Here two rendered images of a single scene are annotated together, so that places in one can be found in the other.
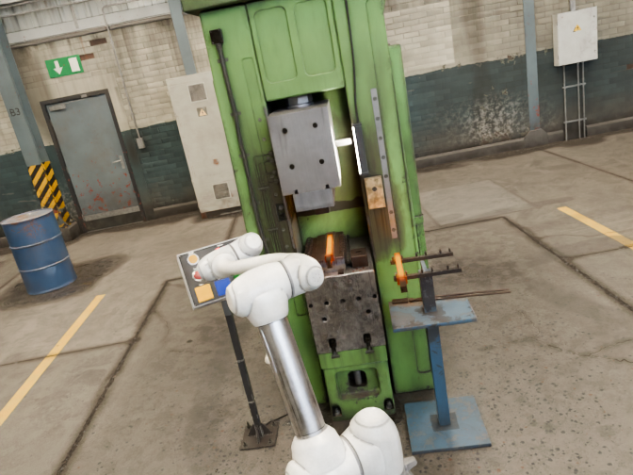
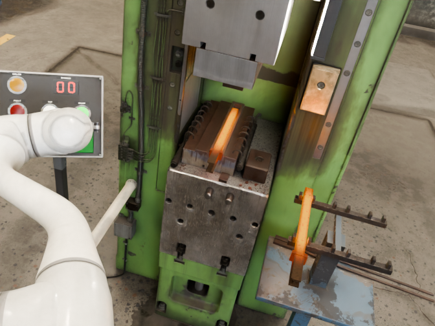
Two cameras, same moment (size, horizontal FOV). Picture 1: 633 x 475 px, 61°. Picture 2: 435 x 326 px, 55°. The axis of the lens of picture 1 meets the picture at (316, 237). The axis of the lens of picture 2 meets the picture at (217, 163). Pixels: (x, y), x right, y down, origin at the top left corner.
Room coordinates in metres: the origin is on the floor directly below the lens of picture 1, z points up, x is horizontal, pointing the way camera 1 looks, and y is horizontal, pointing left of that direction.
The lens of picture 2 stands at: (1.37, -0.09, 1.85)
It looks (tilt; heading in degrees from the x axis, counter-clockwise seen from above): 36 degrees down; 2
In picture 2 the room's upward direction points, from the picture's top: 11 degrees clockwise
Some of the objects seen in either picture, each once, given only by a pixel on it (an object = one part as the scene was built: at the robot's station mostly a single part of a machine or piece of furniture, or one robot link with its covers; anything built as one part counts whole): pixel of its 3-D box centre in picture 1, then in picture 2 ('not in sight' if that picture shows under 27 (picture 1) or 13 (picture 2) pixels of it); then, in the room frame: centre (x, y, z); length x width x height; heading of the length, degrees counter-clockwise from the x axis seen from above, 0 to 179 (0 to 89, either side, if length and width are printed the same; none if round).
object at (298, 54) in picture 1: (299, 46); not in sight; (2.98, -0.10, 2.06); 0.44 x 0.41 x 0.47; 174
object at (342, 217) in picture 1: (323, 167); (265, 13); (3.15, -0.12, 1.37); 0.41 x 0.10 x 0.91; 84
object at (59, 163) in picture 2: (239, 355); (64, 215); (2.60, 0.54, 0.54); 0.04 x 0.04 x 1.08; 84
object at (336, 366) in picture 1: (356, 359); (209, 253); (2.84, -0.10, 0.23); 0.55 x 0.37 x 0.47; 174
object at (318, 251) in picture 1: (327, 251); (221, 132); (2.83, -0.04, 0.96); 0.42 x 0.20 x 0.09; 174
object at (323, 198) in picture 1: (315, 189); (237, 47); (2.83, -0.04, 1.32); 0.42 x 0.20 x 0.10; 174
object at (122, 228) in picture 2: not in sight; (125, 226); (2.78, 0.32, 0.36); 0.09 x 0.07 x 0.12; 84
